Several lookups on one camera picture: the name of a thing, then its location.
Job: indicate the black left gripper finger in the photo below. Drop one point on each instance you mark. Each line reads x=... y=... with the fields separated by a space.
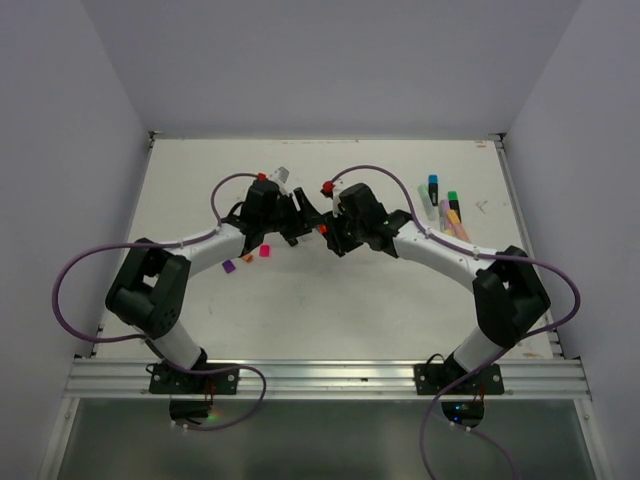
x=307 y=217
x=291 y=237

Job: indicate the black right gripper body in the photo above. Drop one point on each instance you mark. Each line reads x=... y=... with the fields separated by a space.
x=352 y=229

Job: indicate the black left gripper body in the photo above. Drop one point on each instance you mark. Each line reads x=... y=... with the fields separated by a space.
x=284 y=218

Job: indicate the pink highlighter cap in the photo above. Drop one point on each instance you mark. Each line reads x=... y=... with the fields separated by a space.
x=265 y=250

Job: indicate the purple highlighter cap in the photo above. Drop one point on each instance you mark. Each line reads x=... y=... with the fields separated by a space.
x=228 y=266

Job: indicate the mint green highlighter pen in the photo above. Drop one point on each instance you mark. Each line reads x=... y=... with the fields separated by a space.
x=428 y=207

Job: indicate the blue highlighter pen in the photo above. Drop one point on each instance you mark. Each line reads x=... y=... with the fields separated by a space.
x=433 y=189

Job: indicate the yellow pastel highlighter pen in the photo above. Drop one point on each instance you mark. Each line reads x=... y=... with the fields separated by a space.
x=457 y=226

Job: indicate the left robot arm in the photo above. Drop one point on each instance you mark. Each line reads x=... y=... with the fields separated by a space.
x=149 y=289

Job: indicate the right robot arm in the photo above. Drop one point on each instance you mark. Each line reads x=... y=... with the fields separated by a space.
x=509 y=297

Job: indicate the lilac pastel highlighter pen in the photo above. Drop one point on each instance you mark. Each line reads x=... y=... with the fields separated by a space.
x=445 y=224

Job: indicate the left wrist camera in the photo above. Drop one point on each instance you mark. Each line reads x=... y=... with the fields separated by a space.
x=280 y=177

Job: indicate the aluminium right side rail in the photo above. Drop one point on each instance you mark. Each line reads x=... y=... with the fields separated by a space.
x=551 y=325

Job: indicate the aluminium rail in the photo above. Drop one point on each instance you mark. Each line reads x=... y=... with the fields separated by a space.
x=549 y=379
x=551 y=325

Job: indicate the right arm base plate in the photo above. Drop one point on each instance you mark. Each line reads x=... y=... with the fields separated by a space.
x=433 y=378

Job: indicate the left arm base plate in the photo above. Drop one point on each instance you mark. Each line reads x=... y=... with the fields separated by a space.
x=168 y=381

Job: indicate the aluminium front rail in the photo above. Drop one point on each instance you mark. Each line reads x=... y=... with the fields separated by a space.
x=549 y=379

